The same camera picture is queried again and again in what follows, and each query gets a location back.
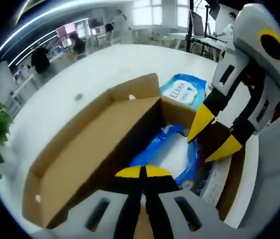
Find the white medicine box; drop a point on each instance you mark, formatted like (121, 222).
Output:
(216, 181)

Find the large blue wet wipes pack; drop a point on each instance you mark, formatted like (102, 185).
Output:
(179, 87)

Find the small blue tissue packet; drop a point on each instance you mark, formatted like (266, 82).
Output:
(144, 154)

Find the brown cardboard shoe box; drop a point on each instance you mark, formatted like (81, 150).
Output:
(80, 149)

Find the large flat monitor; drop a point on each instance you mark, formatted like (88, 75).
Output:
(197, 23)

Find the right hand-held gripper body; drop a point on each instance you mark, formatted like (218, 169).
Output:
(251, 30)

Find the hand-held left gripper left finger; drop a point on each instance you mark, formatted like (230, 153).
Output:
(75, 224)

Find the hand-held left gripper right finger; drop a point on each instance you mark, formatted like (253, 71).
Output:
(216, 229)

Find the black metal stand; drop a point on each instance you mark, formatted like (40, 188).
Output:
(205, 39)

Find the pink display monitor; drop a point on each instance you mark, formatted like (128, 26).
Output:
(97, 26)
(65, 31)

